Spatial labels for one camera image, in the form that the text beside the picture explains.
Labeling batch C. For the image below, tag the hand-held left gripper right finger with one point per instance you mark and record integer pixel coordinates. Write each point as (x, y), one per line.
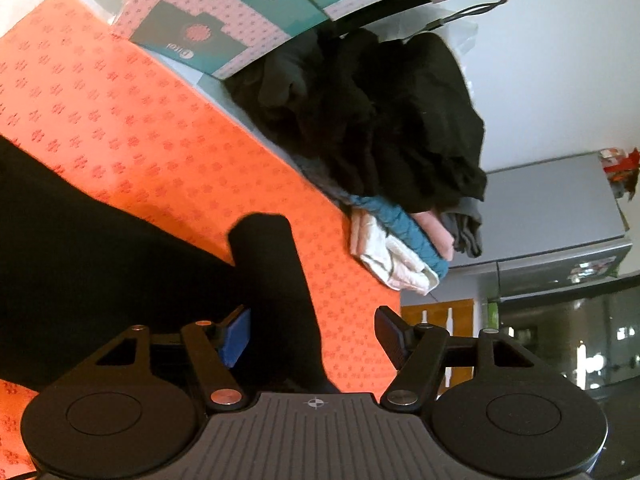
(392, 334)

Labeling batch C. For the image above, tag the red hanging decoration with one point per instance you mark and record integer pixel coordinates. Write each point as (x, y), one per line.
(620, 170)

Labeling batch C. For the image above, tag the grey cabinet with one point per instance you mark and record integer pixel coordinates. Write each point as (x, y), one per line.
(545, 210)

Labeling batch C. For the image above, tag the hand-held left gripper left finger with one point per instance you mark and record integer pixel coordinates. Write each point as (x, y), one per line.
(236, 336)

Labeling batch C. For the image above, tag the white folded garment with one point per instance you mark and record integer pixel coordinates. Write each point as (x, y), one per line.
(390, 260)

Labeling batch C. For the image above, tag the blue knitted garment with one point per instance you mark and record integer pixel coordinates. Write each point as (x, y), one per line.
(415, 240)

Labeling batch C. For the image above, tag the black garment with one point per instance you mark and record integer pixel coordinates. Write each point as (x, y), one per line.
(125, 285)

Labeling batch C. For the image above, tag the orange floral embossed mat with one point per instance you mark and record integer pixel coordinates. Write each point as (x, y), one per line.
(150, 130)

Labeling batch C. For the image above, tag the pink folded garment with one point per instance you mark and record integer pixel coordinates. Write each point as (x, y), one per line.
(437, 232)

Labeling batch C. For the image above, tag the orange wooden cabinet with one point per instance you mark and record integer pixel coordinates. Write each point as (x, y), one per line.
(435, 325)

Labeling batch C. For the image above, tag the grey folded garment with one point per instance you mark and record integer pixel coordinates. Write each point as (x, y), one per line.
(467, 230)

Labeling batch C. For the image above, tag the pile of black clothes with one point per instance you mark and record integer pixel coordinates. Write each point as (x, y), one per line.
(400, 120)

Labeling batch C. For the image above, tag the dark glass cabinet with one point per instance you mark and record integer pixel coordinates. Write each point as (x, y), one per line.
(570, 340)

